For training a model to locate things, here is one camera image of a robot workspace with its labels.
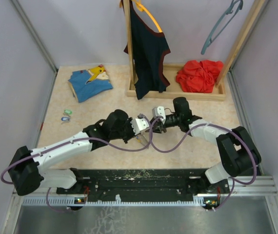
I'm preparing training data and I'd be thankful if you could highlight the green key tag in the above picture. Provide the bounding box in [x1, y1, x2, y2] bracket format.
[63, 109, 72, 115]

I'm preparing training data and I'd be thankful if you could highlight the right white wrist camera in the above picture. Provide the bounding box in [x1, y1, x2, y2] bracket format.
[152, 106, 166, 123]

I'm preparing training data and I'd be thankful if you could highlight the dark navy tank top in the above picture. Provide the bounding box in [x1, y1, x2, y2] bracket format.
[129, 1, 171, 100]

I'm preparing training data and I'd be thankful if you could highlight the wooden clothes rack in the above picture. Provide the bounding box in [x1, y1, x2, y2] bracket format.
[119, 0, 266, 101]

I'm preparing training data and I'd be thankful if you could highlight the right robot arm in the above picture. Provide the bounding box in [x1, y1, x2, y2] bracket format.
[149, 97, 261, 194]

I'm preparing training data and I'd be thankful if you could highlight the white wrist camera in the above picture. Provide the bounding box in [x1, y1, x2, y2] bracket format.
[152, 106, 166, 123]
[131, 114, 151, 136]

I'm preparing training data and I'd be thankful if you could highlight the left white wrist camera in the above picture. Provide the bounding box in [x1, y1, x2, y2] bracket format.
[131, 114, 151, 136]

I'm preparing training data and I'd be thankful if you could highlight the red crumpled cloth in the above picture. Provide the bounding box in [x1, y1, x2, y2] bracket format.
[175, 60, 223, 94]

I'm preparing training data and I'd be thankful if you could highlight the blue pikachu shirt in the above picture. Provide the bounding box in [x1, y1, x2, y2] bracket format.
[68, 64, 113, 103]

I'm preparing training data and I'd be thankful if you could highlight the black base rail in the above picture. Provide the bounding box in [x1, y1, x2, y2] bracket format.
[57, 169, 230, 202]

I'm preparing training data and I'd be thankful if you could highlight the orange clothes hanger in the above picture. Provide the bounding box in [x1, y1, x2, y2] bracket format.
[133, 0, 163, 33]

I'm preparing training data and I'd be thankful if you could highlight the blue key tag upper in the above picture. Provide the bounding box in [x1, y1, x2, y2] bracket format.
[61, 117, 70, 122]

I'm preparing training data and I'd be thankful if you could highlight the metal key organizer ring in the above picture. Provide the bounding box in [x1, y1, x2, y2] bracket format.
[135, 134, 151, 150]

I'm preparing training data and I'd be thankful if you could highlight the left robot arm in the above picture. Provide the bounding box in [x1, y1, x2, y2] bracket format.
[0, 109, 149, 196]

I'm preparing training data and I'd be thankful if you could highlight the teal clothes hanger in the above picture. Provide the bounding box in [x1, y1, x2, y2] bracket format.
[200, 0, 244, 55]

